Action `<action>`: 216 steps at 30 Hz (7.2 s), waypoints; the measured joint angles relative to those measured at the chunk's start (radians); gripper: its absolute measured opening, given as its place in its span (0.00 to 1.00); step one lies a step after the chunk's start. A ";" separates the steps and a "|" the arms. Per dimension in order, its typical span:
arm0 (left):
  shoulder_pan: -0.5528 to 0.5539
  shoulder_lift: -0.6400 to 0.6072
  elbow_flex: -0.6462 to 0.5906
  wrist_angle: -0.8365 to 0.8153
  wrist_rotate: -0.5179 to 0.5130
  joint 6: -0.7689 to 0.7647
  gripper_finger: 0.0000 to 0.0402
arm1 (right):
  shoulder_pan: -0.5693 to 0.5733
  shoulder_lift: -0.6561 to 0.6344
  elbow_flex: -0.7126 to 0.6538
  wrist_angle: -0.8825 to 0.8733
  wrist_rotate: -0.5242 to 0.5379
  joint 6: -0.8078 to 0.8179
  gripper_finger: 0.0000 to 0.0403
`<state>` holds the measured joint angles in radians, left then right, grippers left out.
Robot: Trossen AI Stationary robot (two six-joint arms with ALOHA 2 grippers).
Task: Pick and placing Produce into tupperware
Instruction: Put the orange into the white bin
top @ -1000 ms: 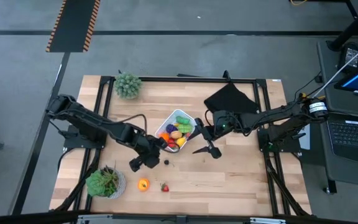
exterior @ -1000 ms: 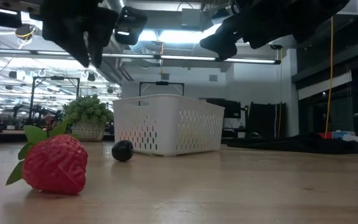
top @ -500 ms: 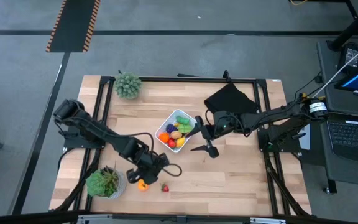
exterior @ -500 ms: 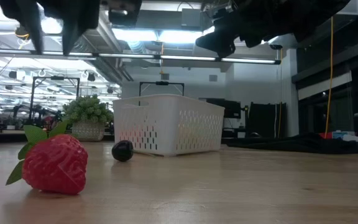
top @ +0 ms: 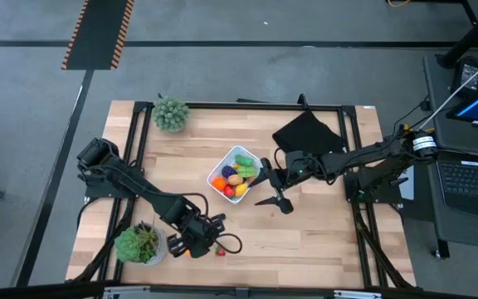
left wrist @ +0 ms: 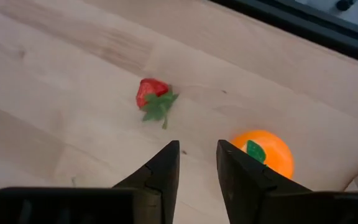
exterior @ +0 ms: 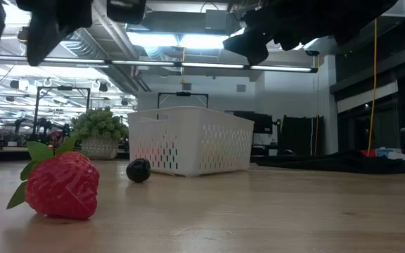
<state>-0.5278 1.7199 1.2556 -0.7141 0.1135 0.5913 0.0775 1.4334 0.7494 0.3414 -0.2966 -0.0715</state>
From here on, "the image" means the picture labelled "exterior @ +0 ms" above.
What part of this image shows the black frame with camera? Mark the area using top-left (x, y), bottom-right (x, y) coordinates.
top-left (157, 91), bottom-right (210, 109)

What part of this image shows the black panel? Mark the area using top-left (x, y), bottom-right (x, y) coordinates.
top-left (279, 115), bottom-right (325, 155)

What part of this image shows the black toy cherry with stem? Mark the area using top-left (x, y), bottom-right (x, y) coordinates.
top-left (125, 157), bottom-right (170, 183)

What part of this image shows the dark desk monitor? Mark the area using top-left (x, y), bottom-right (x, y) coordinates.
top-left (225, 110), bottom-right (274, 134)

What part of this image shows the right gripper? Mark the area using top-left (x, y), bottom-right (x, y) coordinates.
top-left (222, 0), bottom-right (337, 67)

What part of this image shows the LED strip light bar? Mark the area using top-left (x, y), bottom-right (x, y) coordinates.
top-left (0, 56), bottom-right (319, 74)

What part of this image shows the pale green plant, woven pot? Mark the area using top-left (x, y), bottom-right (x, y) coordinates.
top-left (70, 106), bottom-right (129, 161)

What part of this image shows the red strawberry with fabric leaves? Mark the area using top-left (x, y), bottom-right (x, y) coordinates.
top-left (6, 136), bottom-right (101, 221)

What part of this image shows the blue and white box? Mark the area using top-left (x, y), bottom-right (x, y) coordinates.
top-left (376, 147), bottom-right (402, 157)

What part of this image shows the tall black station frame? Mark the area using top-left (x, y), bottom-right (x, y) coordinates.
top-left (32, 85), bottom-right (91, 136)

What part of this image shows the yellow cable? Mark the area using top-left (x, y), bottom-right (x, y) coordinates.
top-left (366, 17), bottom-right (379, 152)

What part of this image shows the white perforated plastic basket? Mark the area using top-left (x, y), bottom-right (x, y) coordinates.
top-left (127, 105), bottom-right (255, 178)

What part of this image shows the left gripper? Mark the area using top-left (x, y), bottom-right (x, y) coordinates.
top-left (0, 0), bottom-right (94, 67)

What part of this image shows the ceiling cord reel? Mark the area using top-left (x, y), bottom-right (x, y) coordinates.
top-left (16, 27), bottom-right (31, 45)

